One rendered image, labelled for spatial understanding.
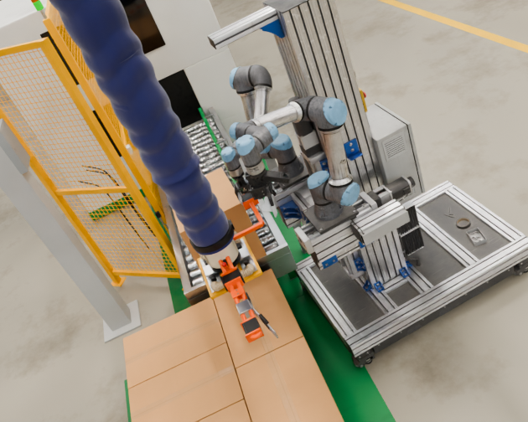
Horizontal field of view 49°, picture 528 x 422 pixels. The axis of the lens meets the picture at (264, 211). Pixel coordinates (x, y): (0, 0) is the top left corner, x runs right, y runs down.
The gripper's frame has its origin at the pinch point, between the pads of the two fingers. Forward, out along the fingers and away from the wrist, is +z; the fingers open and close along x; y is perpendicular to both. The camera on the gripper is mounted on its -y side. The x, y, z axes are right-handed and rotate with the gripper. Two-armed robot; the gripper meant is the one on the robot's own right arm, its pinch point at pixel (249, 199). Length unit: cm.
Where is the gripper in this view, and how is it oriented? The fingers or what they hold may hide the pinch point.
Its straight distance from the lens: 322.2
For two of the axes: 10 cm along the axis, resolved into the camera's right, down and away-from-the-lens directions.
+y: 3.0, 5.0, -8.1
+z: 3.3, 7.4, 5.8
